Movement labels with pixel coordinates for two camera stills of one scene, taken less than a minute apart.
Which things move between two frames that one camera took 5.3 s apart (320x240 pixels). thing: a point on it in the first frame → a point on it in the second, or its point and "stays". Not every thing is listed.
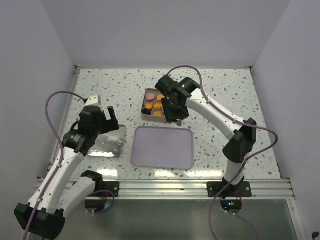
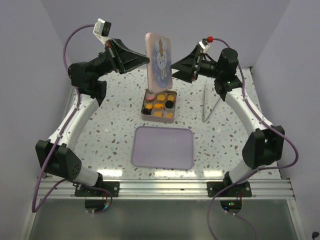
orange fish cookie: (149, 106) stays
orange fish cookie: (158, 106) stays
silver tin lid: (111, 144) → (158, 45)
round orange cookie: (160, 96) stays
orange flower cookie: (158, 114) stays
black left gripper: (110, 125) → (123, 59)
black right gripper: (170, 115) → (185, 66)
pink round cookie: (150, 98) stays
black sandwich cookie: (146, 111) stays
